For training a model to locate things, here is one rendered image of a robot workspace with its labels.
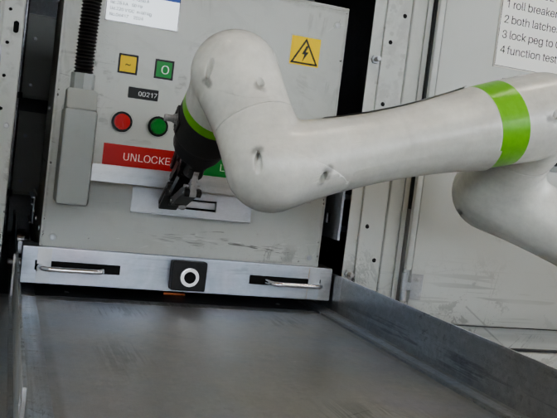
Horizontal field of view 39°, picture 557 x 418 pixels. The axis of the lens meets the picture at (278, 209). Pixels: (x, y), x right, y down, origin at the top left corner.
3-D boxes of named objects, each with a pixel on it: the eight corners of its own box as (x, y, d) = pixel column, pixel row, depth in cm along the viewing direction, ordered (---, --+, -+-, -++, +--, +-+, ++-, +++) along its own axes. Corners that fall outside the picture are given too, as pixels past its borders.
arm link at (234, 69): (274, 7, 95) (191, 13, 90) (310, 93, 92) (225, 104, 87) (240, 71, 107) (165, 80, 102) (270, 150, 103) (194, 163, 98)
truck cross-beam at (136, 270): (328, 301, 142) (332, 268, 142) (19, 282, 124) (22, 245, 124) (318, 295, 147) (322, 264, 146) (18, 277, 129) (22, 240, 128)
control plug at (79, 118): (88, 206, 117) (100, 90, 116) (55, 203, 115) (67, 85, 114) (83, 202, 124) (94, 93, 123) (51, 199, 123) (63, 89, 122)
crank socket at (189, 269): (205, 293, 131) (209, 264, 131) (171, 290, 129) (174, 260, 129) (201, 289, 134) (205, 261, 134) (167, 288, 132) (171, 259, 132)
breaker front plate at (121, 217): (317, 275, 141) (350, 11, 139) (40, 255, 125) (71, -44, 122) (314, 274, 142) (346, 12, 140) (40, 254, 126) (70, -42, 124)
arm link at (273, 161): (437, 111, 112) (478, 67, 102) (471, 185, 108) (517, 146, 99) (201, 153, 96) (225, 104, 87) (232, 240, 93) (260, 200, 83)
